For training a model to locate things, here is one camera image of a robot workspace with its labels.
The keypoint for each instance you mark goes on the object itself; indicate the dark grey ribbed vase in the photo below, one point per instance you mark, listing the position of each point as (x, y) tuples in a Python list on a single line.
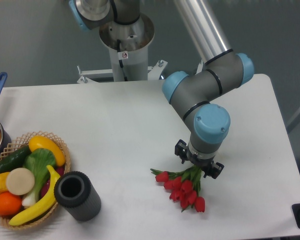
[(76, 194)]

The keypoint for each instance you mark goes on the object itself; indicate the yellow banana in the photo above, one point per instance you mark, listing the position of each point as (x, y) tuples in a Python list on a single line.
[(42, 206)]

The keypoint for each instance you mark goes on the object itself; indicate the woven wicker basket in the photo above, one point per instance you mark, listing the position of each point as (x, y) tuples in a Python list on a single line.
[(18, 143)]

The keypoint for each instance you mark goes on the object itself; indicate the red tulip bouquet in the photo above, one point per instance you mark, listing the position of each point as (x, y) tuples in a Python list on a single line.
[(184, 187)]

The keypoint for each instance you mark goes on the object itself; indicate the green bok choy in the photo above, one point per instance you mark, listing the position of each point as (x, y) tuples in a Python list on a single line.
[(37, 163)]

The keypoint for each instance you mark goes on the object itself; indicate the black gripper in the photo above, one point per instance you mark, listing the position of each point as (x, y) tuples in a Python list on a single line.
[(204, 161)]

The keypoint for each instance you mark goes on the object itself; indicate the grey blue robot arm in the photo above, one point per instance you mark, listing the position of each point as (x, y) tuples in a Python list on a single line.
[(190, 96)]

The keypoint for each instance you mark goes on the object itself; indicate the orange fruit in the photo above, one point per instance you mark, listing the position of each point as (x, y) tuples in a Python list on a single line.
[(10, 204)]

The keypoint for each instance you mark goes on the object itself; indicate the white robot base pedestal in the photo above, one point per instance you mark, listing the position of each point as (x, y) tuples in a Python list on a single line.
[(128, 50)]

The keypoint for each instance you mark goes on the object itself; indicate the green cucumber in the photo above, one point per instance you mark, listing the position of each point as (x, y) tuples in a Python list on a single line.
[(14, 160)]

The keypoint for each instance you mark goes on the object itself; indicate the beige round disc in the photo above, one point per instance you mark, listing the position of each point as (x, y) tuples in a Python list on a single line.
[(20, 181)]

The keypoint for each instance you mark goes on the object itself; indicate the dark red fruit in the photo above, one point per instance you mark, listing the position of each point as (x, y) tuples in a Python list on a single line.
[(60, 170)]

